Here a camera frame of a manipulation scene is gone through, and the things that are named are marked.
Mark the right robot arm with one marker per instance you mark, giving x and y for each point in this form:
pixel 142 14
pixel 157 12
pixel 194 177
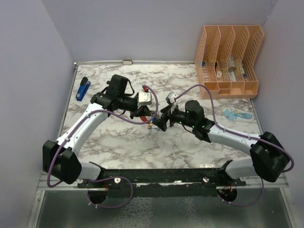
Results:
pixel 267 157

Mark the blue stapler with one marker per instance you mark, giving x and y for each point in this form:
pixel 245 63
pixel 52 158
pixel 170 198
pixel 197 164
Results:
pixel 83 88

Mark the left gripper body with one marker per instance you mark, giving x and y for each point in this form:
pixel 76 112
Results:
pixel 135 113

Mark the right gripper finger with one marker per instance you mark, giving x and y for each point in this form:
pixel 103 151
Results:
pixel 162 122
pixel 168 109

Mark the white table edge clip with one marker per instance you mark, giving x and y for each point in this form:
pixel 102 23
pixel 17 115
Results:
pixel 127 62

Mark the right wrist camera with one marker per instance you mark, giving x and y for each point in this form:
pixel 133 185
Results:
pixel 172 100

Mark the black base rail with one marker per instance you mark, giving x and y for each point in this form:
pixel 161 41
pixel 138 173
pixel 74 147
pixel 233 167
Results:
pixel 154 183

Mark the light blue packaged item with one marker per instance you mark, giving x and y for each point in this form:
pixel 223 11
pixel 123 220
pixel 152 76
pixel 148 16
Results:
pixel 238 116

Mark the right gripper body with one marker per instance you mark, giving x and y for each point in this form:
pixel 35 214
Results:
pixel 177 116

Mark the peach plastic file organizer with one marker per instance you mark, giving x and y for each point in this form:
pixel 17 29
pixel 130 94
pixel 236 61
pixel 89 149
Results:
pixel 225 61

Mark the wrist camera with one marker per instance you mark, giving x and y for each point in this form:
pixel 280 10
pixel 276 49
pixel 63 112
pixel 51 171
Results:
pixel 144 98
pixel 172 100

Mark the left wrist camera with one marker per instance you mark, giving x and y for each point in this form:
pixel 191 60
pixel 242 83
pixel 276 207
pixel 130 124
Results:
pixel 144 98

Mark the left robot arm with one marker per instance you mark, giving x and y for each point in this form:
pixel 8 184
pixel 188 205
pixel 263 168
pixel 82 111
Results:
pixel 60 157

